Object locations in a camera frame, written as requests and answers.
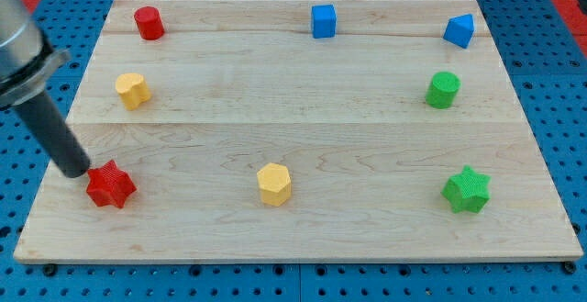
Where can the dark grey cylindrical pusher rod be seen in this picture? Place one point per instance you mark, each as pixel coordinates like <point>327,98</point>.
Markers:
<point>47,125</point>

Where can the red star block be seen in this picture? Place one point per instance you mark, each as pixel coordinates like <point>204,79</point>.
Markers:
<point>109,185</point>

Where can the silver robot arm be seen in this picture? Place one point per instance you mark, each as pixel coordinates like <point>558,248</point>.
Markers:
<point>28,60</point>

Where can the yellow hexagon block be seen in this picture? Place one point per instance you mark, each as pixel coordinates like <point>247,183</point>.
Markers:
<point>275,184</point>

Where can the green star block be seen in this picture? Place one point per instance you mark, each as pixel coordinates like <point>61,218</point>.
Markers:
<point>467,190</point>

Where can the yellow heart block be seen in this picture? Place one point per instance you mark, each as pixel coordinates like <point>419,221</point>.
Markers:
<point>132,89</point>

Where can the wooden board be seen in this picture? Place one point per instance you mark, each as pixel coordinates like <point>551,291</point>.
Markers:
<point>237,84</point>

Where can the red cylinder block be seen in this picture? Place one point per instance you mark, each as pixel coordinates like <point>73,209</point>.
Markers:
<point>149,23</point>

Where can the blue cube block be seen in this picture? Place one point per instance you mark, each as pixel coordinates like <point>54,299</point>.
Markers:
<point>323,21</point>

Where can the green cylinder block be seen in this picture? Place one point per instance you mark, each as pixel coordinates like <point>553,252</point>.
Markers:
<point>442,90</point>

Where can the blue pentagon block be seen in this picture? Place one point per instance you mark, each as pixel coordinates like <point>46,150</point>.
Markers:
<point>459,30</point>

